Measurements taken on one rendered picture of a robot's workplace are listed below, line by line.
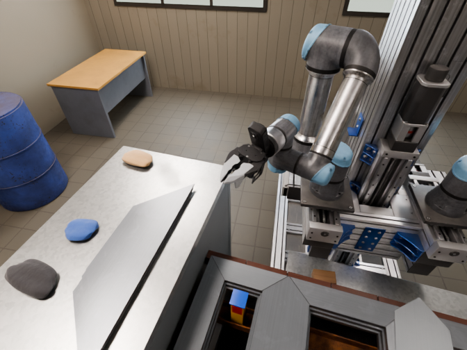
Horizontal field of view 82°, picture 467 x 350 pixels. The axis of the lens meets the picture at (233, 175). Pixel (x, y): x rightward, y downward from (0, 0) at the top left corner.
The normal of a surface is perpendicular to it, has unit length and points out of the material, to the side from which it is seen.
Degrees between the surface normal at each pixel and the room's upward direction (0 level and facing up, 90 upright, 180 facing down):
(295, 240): 0
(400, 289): 0
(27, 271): 8
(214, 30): 90
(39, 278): 7
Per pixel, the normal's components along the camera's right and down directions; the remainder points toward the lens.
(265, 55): -0.18, 0.66
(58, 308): 0.00, -0.73
